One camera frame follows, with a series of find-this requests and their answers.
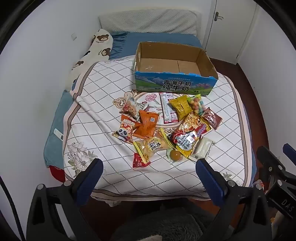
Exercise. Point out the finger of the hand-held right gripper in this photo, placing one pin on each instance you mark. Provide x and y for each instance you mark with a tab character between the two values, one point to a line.
291	150
269	160

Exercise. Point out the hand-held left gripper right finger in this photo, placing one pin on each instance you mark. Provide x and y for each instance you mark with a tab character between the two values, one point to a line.
208	180

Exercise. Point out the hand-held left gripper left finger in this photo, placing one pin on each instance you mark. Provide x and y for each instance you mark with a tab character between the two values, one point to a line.
90	179

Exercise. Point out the white snack bar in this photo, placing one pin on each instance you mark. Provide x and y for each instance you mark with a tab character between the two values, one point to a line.
201	149

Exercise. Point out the yellow instant noodle packet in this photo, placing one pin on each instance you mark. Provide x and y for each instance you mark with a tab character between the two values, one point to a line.
189	134

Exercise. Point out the panda print snack packet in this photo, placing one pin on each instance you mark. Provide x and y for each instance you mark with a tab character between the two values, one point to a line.
124	132

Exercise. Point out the yellow egg pancake packet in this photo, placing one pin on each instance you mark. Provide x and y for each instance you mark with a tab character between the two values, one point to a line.
150	146

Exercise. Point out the colourful candy bag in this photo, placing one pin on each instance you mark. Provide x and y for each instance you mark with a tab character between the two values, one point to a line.
196	105

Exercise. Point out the orange snack packet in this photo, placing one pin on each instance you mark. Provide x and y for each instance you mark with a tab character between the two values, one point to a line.
146	125

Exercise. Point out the red white long packet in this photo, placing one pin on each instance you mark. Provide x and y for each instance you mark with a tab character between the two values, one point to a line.
167	109

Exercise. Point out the printed cardboard box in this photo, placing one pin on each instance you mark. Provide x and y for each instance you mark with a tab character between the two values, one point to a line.
161	85

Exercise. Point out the red cloth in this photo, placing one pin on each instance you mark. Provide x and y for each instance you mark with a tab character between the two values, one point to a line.
56	173

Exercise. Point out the golden ball in clear wrap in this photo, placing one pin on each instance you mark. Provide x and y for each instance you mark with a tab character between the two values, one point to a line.
175	154

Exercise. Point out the small red packet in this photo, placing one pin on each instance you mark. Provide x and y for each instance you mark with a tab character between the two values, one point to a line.
138	161

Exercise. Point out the white remote control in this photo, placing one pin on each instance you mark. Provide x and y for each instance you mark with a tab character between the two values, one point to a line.
58	134

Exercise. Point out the brown snack packet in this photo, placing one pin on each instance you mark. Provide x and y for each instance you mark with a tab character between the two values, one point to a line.
211	118

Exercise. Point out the grey furry cushion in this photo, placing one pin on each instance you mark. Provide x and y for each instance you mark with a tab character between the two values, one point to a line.
161	224

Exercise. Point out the light blue fleece blanket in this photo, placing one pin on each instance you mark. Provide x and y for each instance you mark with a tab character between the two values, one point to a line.
55	120

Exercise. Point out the plain yellow snack packet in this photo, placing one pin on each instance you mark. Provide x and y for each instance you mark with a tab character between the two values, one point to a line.
180	105

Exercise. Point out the noodle picture snack packet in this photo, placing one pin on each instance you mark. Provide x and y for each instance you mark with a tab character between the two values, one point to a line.
130	108

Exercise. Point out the white diamond pattern blanket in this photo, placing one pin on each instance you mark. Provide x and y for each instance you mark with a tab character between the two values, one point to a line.
104	92

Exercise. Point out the bear print pillow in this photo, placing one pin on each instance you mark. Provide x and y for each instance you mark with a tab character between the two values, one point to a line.
99	49

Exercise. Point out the white door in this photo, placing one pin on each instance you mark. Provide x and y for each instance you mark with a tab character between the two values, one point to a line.
229	30

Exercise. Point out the blue bed sheet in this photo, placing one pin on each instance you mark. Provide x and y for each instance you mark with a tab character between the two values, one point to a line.
150	37

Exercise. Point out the grey white pillow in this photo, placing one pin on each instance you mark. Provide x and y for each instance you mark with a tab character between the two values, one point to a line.
150	22

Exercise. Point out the white wall socket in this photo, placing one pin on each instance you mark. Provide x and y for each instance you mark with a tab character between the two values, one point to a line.
74	36

